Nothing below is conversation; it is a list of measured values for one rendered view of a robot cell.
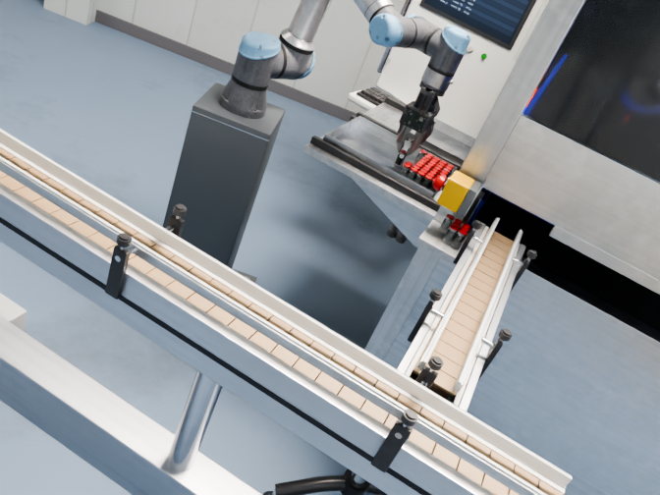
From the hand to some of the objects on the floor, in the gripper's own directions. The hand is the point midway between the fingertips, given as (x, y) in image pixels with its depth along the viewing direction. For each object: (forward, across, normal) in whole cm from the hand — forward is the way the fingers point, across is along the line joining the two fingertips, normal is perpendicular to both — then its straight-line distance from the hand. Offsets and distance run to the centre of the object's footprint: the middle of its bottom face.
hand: (405, 149), depth 176 cm
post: (+93, +21, -17) cm, 97 cm away
